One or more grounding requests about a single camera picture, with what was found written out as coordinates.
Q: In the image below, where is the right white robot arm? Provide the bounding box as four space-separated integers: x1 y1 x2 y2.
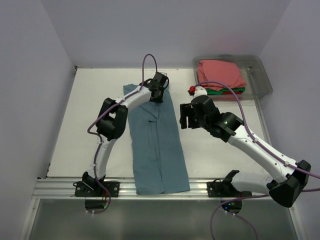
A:
179 95 311 208

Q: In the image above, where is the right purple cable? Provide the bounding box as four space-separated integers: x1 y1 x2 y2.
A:
194 80 320 240

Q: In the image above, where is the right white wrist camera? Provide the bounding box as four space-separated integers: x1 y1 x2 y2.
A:
188 85 208 98

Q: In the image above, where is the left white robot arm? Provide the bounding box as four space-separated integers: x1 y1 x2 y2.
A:
81 72 169 197

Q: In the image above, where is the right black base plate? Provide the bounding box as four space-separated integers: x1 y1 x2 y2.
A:
206 181 252 198

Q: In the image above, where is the folded red t-shirt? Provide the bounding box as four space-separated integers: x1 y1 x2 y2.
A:
212 87 246 96

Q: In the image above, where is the folded green t-shirt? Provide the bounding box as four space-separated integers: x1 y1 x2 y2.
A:
206 87 246 96

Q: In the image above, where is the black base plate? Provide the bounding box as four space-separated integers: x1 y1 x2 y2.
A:
206 181 252 198
73 181 120 198

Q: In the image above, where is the folded pink t-shirt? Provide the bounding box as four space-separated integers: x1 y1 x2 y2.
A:
197 59 247 91

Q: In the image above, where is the clear plastic bin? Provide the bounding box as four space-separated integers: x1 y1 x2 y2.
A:
192 55 273 101

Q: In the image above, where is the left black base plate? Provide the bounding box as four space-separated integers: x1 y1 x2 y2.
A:
73 181 120 198

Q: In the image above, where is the blue t-shirt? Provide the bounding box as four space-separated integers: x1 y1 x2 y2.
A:
128 89 190 195

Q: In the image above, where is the aluminium mounting rail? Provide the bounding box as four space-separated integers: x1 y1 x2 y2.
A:
32 177 296 201

